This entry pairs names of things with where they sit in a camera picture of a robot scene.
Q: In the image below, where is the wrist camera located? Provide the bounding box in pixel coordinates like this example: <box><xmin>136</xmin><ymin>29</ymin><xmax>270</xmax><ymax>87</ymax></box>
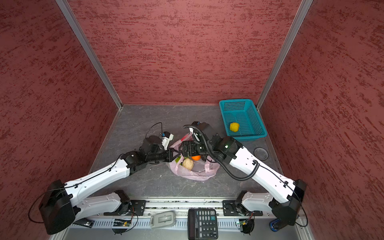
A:
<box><xmin>140</xmin><ymin>132</ymin><xmax>174</xmax><ymax>154</ymax></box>
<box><xmin>189</xmin><ymin>122</ymin><xmax>217</xmax><ymax>142</ymax></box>

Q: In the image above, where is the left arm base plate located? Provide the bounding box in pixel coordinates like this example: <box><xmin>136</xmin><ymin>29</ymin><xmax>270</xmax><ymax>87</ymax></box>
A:
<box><xmin>103</xmin><ymin>200</ymin><xmax>147</xmax><ymax>217</ymax></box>

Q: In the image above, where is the black calculator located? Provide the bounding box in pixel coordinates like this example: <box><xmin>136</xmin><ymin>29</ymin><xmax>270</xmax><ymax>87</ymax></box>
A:
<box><xmin>187</xmin><ymin>209</ymin><xmax>219</xmax><ymax>240</ymax></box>

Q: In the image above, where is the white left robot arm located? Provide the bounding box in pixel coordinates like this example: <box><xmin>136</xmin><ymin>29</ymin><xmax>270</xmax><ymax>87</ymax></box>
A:
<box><xmin>39</xmin><ymin>149</ymin><xmax>179</xmax><ymax>235</ymax></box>

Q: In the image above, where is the circuit board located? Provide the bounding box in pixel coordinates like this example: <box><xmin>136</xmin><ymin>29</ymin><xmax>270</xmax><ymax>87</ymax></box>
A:
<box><xmin>113</xmin><ymin>219</ymin><xmax>132</xmax><ymax>228</ymax></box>
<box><xmin>239</xmin><ymin>219</ymin><xmax>255</xmax><ymax>235</ymax></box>

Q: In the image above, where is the grey plastic device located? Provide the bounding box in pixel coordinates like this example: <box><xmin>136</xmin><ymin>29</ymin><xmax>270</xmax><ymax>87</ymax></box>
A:
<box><xmin>150</xmin><ymin>211</ymin><xmax>176</xmax><ymax>229</ymax></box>

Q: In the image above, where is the orange fruit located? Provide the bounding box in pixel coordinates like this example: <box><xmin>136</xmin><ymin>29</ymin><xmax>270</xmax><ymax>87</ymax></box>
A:
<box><xmin>191</xmin><ymin>156</ymin><xmax>201</xmax><ymax>161</ymax></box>

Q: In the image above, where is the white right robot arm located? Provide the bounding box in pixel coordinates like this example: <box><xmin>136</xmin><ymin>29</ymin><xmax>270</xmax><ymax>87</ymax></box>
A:
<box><xmin>174</xmin><ymin>136</ymin><xmax>307</xmax><ymax>231</ymax></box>

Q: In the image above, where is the blue black device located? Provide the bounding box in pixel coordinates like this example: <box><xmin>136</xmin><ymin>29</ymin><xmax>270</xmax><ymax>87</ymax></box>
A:
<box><xmin>269</xmin><ymin>219</ymin><xmax>282</xmax><ymax>232</ymax></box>

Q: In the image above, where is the aluminium corner post right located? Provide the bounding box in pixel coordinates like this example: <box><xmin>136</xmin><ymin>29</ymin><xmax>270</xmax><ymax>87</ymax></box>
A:
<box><xmin>257</xmin><ymin>0</ymin><xmax>313</xmax><ymax>112</ymax></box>

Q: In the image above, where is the left circuit board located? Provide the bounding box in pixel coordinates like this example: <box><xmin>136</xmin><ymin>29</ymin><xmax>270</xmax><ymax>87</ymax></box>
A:
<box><xmin>113</xmin><ymin>219</ymin><xmax>132</xmax><ymax>228</ymax></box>

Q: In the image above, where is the right circuit board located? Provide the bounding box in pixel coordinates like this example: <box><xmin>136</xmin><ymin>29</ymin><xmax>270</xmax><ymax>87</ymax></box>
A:
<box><xmin>239</xmin><ymin>219</ymin><xmax>255</xmax><ymax>235</ymax></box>

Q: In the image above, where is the black small device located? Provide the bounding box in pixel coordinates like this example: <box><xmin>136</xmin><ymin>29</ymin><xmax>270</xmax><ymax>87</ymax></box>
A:
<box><xmin>73</xmin><ymin>218</ymin><xmax>95</xmax><ymax>229</ymax></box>

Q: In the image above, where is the beige potato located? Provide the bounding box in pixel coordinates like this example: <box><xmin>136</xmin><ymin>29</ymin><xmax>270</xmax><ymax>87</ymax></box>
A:
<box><xmin>182</xmin><ymin>158</ymin><xmax>194</xmax><ymax>171</ymax></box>

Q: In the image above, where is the teal plastic perforated basket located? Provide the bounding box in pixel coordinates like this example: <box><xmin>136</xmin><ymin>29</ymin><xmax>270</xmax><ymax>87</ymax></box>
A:
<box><xmin>219</xmin><ymin>99</ymin><xmax>267</xmax><ymax>142</ymax></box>

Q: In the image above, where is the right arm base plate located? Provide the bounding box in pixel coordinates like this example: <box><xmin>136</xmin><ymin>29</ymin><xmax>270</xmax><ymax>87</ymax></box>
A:
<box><xmin>222</xmin><ymin>200</ymin><xmax>263</xmax><ymax>217</ymax></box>

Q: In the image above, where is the aluminium corner post left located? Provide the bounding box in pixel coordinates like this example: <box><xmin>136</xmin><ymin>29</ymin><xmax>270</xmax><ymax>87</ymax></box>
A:
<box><xmin>56</xmin><ymin>0</ymin><xmax>124</xmax><ymax>111</ymax></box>

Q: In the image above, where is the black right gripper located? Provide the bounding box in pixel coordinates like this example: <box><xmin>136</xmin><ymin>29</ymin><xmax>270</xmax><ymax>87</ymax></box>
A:
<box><xmin>179</xmin><ymin>139</ymin><xmax>214</xmax><ymax>157</ymax></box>

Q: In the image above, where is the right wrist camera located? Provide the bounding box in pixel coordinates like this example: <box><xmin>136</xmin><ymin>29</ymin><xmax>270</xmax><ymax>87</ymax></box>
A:
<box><xmin>189</xmin><ymin>122</ymin><xmax>217</xmax><ymax>142</ymax></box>

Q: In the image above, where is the tape roll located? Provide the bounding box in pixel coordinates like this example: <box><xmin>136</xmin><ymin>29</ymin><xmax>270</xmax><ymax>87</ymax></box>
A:
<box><xmin>254</xmin><ymin>147</ymin><xmax>269</xmax><ymax>161</ymax></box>

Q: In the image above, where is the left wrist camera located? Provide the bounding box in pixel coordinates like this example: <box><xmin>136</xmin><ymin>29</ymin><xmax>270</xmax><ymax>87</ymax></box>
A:
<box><xmin>140</xmin><ymin>132</ymin><xmax>174</xmax><ymax>154</ymax></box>

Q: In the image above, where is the aluminium front rail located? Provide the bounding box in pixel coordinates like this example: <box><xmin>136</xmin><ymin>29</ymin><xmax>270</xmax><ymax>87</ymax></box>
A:
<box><xmin>61</xmin><ymin>197</ymin><xmax>304</xmax><ymax>214</ymax></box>

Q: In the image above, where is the pink plastic bag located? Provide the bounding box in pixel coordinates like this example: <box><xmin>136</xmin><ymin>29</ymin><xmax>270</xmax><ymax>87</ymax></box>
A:
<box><xmin>167</xmin><ymin>131</ymin><xmax>220</xmax><ymax>182</ymax></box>

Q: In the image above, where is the yellow fruit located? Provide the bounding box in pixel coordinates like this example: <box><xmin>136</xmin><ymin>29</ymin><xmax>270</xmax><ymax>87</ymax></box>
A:
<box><xmin>229</xmin><ymin>122</ymin><xmax>240</xmax><ymax>133</ymax></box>

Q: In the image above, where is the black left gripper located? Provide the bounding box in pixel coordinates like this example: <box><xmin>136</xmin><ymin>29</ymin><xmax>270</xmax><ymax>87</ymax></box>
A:
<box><xmin>147</xmin><ymin>147</ymin><xmax>181</xmax><ymax>163</ymax></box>

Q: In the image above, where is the aluminium corner post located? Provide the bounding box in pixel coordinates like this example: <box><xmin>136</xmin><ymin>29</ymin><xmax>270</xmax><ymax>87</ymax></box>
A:
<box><xmin>257</xmin><ymin>0</ymin><xmax>313</xmax><ymax>112</ymax></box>
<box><xmin>56</xmin><ymin>0</ymin><xmax>124</xmax><ymax>111</ymax></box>

